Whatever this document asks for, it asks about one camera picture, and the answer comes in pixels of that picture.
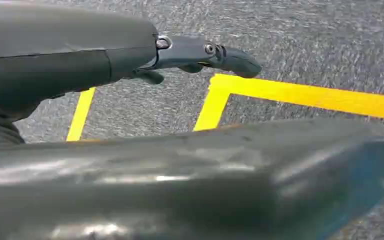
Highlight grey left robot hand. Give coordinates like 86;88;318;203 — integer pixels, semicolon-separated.
0;3;263;121

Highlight grey plastic wheel cover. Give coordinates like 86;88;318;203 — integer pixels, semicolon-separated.
0;117;384;240

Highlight yellow floor tape square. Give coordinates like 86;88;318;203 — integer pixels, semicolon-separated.
193;73;384;133

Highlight yellow floor tape strip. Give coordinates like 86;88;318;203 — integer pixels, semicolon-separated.
65;86;97;143

